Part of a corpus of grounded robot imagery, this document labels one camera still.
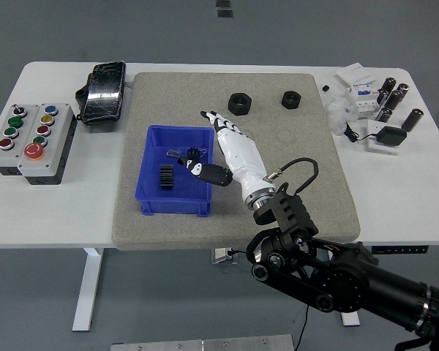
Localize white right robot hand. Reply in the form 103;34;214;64
176;110;278;203

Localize table socket bracket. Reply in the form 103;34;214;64
209;248;239;265

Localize crumpled clear plastic bag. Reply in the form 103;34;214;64
323;91;359;135

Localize white circuit breaker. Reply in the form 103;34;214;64
348;80;380;121

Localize large black hex nut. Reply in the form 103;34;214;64
227;92;253;117

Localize white table leg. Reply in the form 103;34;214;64
72;247;105;332
339;311;361;327

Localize grey metal plate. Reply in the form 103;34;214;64
110;333;296;351

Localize table height control panel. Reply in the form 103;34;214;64
372;245;429;255

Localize black square adapter with cord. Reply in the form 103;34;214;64
343;122;408;148

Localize black power cable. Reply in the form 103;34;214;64
228;249;309;351

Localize grey-brown foam mat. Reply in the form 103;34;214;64
111;72;362;252

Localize blue plastic box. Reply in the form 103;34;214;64
134;124;217;217

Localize white flat block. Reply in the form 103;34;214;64
366;120;402;156

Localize white switch plate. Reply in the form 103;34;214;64
335;62;376;87

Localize grey emergency-stop control box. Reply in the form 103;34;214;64
17;102;78;186

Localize black wrapped device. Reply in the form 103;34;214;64
75;61;127;128

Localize grey four-button control box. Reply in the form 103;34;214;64
0;103;41;177

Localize small black hex nut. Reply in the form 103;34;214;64
280;90;303;110

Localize large black gear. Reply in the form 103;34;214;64
157;164;176;192

